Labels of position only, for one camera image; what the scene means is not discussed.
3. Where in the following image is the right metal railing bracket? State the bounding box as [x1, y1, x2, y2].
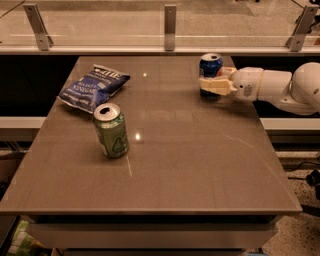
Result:
[286, 4, 319, 52]

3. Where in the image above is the black cable on floor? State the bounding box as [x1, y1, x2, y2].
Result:
[287, 161, 320, 201]

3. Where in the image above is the blue chips bag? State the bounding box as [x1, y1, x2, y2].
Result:
[58, 64, 130, 114]

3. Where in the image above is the brown table frame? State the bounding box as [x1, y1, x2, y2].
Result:
[27, 223, 277, 250]

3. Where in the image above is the left metal railing bracket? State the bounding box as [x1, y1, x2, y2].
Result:
[23, 3, 54, 51]

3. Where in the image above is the middle metal railing bracket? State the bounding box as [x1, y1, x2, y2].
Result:
[164, 5, 177, 51]

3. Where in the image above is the glass railing panel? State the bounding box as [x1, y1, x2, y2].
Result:
[0, 0, 309, 47]

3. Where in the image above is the blue pepsi can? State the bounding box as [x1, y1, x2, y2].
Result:
[199, 53, 223, 100]

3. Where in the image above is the metal railing bracket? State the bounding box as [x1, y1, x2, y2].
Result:
[286, 4, 319, 52]
[164, 5, 177, 51]
[23, 3, 54, 51]

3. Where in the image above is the green soda can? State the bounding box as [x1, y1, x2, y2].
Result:
[93, 103, 129, 158]

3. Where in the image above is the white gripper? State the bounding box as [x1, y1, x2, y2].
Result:
[199, 66, 264, 101]

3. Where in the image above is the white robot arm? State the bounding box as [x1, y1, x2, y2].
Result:
[199, 62, 320, 116]

